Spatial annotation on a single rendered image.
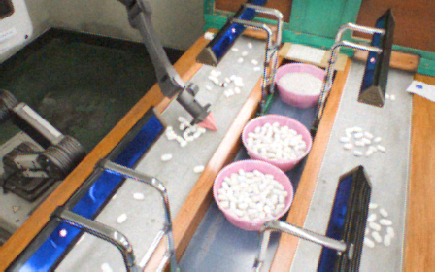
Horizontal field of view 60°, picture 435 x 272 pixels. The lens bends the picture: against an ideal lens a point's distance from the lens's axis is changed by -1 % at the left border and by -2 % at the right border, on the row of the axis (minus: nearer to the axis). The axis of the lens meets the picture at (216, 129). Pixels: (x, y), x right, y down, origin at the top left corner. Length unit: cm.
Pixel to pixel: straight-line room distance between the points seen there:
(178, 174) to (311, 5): 110
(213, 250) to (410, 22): 136
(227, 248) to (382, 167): 65
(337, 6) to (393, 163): 83
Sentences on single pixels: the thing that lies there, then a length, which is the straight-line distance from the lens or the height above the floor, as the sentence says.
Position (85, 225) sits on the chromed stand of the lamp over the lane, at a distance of 82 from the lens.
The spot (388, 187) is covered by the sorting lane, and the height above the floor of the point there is 74.
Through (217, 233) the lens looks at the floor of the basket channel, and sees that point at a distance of 130.
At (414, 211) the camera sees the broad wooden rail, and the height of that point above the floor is 76.
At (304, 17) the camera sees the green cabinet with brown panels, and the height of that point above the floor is 92.
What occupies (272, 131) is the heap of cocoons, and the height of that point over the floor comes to 73.
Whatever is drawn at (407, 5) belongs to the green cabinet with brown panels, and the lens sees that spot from 198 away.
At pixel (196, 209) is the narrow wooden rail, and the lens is 124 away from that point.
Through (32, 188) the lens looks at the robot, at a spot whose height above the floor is 52.
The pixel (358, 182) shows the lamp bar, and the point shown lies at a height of 111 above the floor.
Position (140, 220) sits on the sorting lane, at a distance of 127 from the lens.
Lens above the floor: 176
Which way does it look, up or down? 41 degrees down
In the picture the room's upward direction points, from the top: 1 degrees clockwise
